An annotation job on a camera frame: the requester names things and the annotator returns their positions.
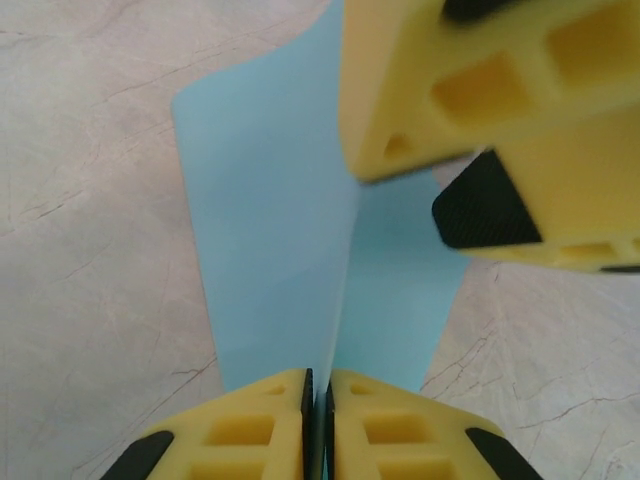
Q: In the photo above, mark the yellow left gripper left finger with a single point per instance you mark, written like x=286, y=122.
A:
x=240, y=440

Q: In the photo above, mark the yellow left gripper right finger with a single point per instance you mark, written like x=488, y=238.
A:
x=400, y=440

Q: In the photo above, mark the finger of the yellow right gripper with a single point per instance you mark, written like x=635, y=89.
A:
x=400, y=60
x=575, y=200

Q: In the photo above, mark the light blue paper sheet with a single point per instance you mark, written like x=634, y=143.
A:
x=260, y=225

